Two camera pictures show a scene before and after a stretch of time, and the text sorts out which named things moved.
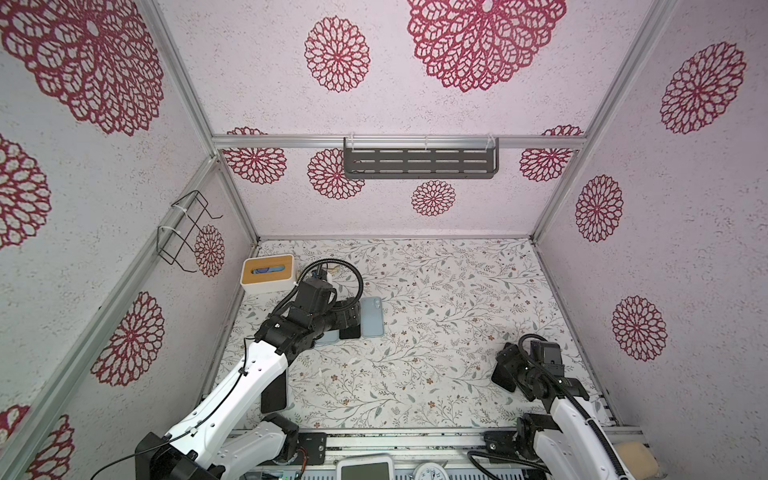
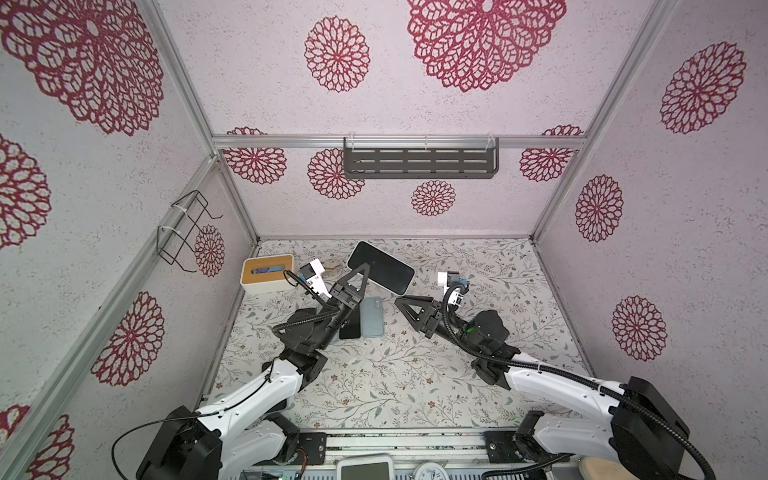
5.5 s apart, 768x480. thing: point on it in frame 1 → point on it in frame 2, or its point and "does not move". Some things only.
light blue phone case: x=372 y=316 does not move
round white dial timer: x=431 y=471 does not move
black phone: x=351 y=332 does not move
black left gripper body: x=337 y=317 → x=335 y=294
